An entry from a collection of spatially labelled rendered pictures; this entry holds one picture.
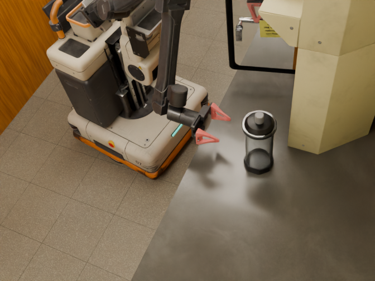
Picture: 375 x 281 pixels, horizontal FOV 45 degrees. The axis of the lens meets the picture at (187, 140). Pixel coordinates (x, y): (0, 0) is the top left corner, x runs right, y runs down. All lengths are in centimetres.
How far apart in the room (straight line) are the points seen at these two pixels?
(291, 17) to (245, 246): 70
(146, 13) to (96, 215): 123
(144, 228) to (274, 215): 121
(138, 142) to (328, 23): 156
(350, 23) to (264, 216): 66
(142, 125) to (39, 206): 79
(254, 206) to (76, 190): 152
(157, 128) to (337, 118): 130
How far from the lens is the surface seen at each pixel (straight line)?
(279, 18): 124
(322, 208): 153
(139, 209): 263
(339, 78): 134
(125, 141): 256
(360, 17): 122
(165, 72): 152
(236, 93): 179
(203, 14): 366
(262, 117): 137
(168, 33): 147
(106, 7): 173
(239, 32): 165
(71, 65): 230
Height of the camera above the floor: 229
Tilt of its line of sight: 54 degrees down
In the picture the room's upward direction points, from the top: 12 degrees counter-clockwise
